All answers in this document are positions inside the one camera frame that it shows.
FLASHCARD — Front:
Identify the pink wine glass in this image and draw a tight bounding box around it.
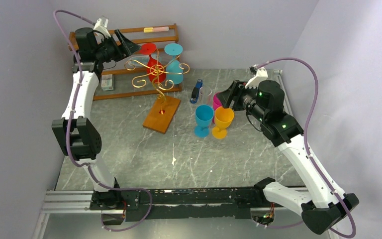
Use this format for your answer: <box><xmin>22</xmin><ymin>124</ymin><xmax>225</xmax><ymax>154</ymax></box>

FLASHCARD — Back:
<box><xmin>212</xmin><ymin>93</ymin><xmax>223</xmax><ymax>112</ymax></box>

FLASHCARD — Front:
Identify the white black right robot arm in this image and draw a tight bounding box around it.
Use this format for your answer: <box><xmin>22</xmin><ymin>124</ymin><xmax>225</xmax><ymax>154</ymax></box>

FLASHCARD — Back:
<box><xmin>217</xmin><ymin>80</ymin><xmax>359</xmax><ymax>235</ymax></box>

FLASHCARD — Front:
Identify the red wine glass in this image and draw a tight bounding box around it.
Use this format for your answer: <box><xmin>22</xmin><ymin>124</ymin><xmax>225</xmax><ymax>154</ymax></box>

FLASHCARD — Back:
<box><xmin>140</xmin><ymin>43</ymin><xmax>166</xmax><ymax>83</ymax></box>

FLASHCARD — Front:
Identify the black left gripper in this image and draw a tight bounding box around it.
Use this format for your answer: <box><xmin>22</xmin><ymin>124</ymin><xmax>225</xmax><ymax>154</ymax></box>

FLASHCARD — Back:
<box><xmin>98</xmin><ymin>31</ymin><xmax>144</xmax><ymax>63</ymax></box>

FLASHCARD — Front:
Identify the gold wire glass rack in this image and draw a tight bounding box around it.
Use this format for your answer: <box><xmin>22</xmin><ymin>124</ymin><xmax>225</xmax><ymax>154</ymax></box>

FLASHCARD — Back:
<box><xmin>127</xmin><ymin>63</ymin><xmax>190</xmax><ymax>134</ymax></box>

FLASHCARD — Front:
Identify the toothbrush package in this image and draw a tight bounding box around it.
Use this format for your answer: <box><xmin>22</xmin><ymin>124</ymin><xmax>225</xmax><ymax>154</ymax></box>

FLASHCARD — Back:
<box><xmin>126</xmin><ymin>54</ymin><xmax>158</xmax><ymax>67</ymax></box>

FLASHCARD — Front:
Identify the wooden shelf rack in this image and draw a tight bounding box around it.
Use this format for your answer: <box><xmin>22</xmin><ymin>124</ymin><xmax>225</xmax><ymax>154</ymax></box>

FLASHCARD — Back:
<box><xmin>68</xmin><ymin>23</ymin><xmax>183</xmax><ymax>101</ymax></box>

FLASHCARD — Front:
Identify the blue wine glass rear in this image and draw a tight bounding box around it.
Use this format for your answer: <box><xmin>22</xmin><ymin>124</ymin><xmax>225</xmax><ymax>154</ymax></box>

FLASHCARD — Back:
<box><xmin>164</xmin><ymin>43</ymin><xmax>184</xmax><ymax>85</ymax></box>

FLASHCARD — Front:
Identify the yellow wine glass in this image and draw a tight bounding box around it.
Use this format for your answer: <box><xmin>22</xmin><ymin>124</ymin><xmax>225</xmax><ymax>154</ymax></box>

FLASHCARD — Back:
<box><xmin>211</xmin><ymin>107</ymin><xmax>235</xmax><ymax>139</ymax></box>

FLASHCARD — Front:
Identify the clear wine glass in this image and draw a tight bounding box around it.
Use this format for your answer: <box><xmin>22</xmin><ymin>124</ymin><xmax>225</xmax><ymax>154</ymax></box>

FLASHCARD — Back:
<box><xmin>198</xmin><ymin>86</ymin><xmax>212</xmax><ymax>106</ymax></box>

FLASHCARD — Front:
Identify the small printed box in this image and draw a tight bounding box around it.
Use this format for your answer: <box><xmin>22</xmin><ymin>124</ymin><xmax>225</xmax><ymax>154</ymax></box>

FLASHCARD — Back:
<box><xmin>100</xmin><ymin>74</ymin><xmax>114</xmax><ymax>91</ymax></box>

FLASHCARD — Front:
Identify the blue wine glass front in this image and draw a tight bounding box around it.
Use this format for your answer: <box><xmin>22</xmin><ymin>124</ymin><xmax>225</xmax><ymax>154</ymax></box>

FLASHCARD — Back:
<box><xmin>194</xmin><ymin>105</ymin><xmax>214</xmax><ymax>138</ymax></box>

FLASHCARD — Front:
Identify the yellow pink eraser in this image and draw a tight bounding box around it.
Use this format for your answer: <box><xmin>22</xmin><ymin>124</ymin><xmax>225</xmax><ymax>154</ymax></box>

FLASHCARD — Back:
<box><xmin>143</xmin><ymin>26</ymin><xmax>170</xmax><ymax>33</ymax></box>

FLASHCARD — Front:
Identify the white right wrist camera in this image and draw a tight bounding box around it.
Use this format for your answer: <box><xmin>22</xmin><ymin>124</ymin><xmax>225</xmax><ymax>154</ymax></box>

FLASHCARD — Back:
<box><xmin>245</xmin><ymin>66</ymin><xmax>268</xmax><ymax>89</ymax></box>

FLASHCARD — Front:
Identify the blue stapler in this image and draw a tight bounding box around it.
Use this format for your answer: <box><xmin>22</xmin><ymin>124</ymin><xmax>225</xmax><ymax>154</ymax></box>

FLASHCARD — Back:
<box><xmin>190</xmin><ymin>79</ymin><xmax>203</xmax><ymax>104</ymax></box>

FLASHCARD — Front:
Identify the blue wine glass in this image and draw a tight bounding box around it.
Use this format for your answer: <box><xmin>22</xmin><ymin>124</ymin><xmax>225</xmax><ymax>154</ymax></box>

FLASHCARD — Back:
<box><xmin>194</xmin><ymin>105</ymin><xmax>214</xmax><ymax>138</ymax></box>
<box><xmin>164</xmin><ymin>43</ymin><xmax>184</xmax><ymax>85</ymax></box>

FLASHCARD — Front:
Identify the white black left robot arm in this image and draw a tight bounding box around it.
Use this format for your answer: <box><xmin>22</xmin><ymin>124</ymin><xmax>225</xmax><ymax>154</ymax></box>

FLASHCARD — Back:
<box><xmin>52</xmin><ymin>27</ymin><xmax>140</xmax><ymax>209</ymax></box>

